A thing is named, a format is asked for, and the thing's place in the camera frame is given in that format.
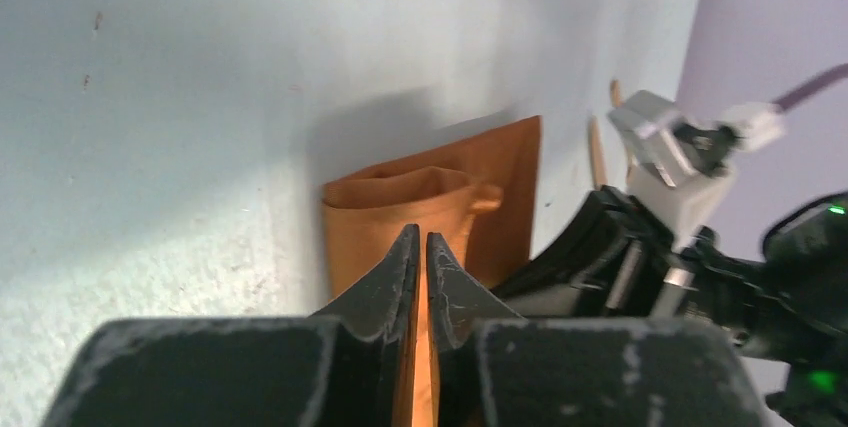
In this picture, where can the orange cloth napkin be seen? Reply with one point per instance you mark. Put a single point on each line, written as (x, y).
(478, 193)

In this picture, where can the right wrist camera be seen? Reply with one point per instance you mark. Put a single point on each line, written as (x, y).
(683, 168)

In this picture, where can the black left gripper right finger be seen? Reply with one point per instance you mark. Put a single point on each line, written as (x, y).
(500, 369)

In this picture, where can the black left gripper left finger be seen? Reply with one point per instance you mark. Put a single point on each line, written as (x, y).
(265, 371)

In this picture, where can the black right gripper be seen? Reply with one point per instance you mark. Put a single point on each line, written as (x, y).
(615, 259)

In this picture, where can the gold fork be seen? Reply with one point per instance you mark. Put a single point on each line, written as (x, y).
(615, 93)

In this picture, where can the gold knife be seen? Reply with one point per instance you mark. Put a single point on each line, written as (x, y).
(596, 155)

